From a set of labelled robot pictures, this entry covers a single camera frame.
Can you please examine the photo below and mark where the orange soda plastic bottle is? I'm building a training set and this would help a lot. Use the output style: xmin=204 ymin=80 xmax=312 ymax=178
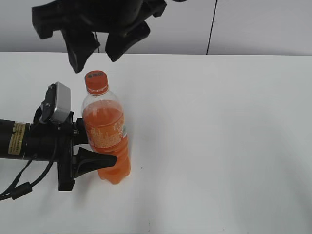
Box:
xmin=81 ymin=92 xmax=132 ymax=186

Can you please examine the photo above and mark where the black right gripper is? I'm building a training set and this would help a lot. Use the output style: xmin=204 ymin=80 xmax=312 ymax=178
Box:
xmin=31 ymin=0 xmax=167 ymax=73

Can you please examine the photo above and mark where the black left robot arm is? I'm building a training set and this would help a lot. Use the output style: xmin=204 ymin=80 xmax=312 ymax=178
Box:
xmin=0 ymin=109 xmax=117 ymax=198

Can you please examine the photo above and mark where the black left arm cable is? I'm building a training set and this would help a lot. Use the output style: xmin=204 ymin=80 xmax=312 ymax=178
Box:
xmin=0 ymin=136 xmax=59 ymax=201

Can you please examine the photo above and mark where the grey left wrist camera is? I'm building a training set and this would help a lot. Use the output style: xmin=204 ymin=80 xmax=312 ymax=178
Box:
xmin=39 ymin=82 xmax=71 ymax=124

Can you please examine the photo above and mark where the orange bottle cap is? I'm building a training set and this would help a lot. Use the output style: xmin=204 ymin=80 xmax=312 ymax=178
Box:
xmin=85 ymin=70 xmax=109 ymax=95

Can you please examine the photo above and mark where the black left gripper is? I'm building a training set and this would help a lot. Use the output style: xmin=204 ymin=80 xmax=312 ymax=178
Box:
xmin=24 ymin=105 xmax=117 ymax=191

